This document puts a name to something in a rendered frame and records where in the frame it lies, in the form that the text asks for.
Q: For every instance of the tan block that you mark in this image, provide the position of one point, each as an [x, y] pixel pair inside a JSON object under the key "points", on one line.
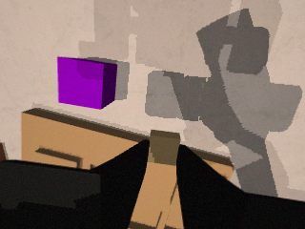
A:
{"points": [[163, 147]]}

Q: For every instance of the purple cube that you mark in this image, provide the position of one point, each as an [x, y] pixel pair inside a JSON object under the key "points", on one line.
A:
{"points": [[86, 83]]}

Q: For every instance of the orange-red rectangular block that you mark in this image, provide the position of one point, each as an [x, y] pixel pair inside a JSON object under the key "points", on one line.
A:
{"points": [[2, 154]]}

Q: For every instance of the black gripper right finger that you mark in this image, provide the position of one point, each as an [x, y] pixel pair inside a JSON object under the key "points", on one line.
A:
{"points": [[210, 201]]}

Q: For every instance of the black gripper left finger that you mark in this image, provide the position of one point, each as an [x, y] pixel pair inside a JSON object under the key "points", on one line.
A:
{"points": [[103, 197]]}

